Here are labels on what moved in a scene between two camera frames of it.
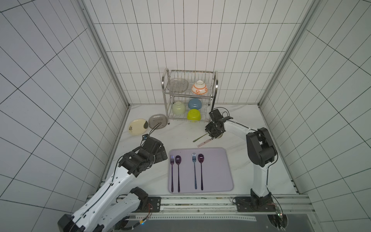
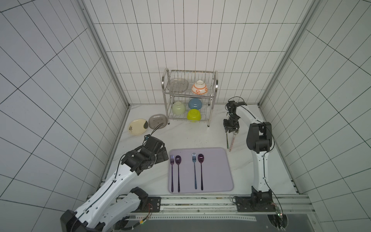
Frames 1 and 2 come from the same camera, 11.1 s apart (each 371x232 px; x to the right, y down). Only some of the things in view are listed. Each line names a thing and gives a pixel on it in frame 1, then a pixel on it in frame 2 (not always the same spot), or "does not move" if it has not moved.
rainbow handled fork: x=199 y=137 -> x=228 y=146
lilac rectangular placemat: x=216 y=168 does not move
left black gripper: x=158 y=156 does not move
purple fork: x=172 y=158 does not move
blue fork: x=193 y=155 does not move
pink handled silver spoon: x=205 y=142 -> x=235 y=132
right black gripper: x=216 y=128 -> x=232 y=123
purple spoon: x=178 y=160 does not move
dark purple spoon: x=201 y=158 does not move
